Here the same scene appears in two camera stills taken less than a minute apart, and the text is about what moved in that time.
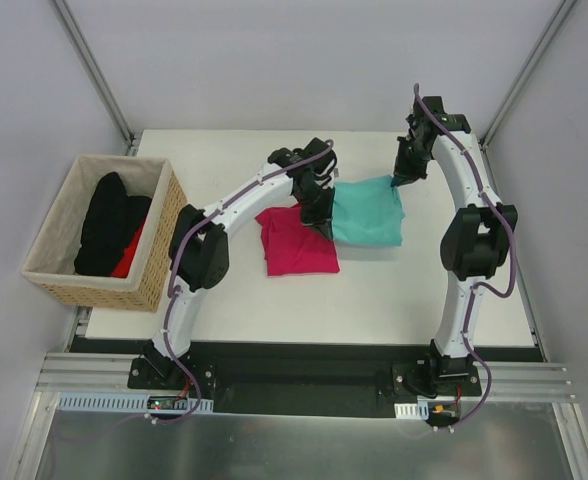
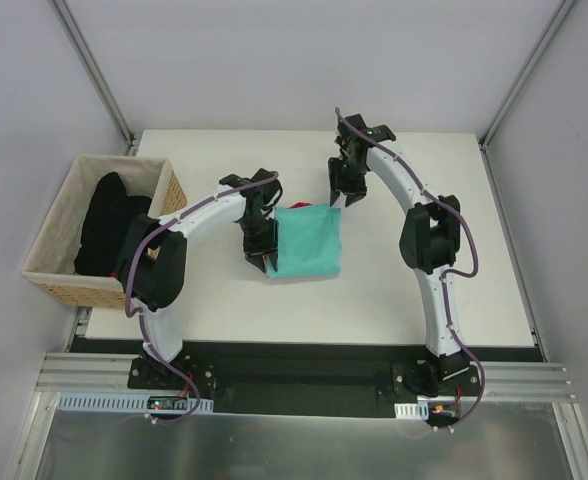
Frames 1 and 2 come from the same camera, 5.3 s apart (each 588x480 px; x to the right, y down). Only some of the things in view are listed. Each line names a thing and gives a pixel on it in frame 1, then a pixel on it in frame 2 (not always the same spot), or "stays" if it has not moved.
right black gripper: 409,164 to 347,179
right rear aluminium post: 560,15 stays
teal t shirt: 367,212 to 309,241
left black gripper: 317,212 to 260,244
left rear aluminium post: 96,73 stays
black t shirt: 111,223 stays
